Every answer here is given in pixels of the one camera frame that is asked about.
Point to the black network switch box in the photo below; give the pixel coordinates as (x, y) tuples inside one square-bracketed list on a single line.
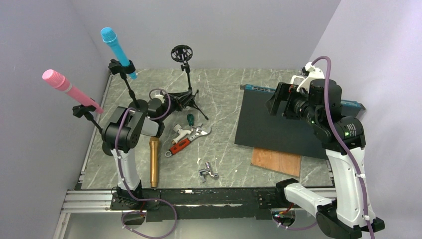
[(258, 129)]

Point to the red handle adjustable wrench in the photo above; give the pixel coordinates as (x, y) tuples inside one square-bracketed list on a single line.
[(197, 131)]

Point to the white plastic faucet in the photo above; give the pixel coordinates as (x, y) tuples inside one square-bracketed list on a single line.
[(181, 133)]

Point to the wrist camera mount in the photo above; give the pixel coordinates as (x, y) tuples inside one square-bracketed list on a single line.
[(309, 73), (160, 97)]

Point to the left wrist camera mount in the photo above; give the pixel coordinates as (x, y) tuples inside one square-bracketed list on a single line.
[(160, 97)]

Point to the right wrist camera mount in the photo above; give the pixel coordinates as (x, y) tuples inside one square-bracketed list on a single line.
[(309, 73)]

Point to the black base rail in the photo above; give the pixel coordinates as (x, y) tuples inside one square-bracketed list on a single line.
[(204, 203)]

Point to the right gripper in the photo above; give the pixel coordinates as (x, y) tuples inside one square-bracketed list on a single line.
[(282, 92)]

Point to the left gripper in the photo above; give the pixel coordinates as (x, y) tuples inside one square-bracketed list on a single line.
[(174, 101)]

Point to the pink microphone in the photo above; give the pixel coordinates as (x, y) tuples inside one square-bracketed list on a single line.
[(59, 82)]

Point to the pink mic round-base stand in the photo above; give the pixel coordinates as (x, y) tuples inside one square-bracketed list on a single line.
[(86, 111)]

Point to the blue microphone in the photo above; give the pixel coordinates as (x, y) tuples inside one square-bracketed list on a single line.
[(110, 38)]

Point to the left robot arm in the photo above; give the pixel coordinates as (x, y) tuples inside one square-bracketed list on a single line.
[(124, 128)]

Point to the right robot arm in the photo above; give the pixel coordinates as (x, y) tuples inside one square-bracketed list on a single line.
[(343, 139)]

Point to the small metal clamp part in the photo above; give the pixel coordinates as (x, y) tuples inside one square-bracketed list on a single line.
[(207, 171)]

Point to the green handle screwdriver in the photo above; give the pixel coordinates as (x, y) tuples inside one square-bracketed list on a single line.
[(191, 119)]

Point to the wooden board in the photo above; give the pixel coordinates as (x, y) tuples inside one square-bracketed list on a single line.
[(281, 162)]

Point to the gold microphone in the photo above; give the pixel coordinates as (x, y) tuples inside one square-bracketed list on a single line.
[(154, 144)]

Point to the blue mic round-base stand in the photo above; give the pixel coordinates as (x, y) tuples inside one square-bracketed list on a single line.
[(117, 68)]

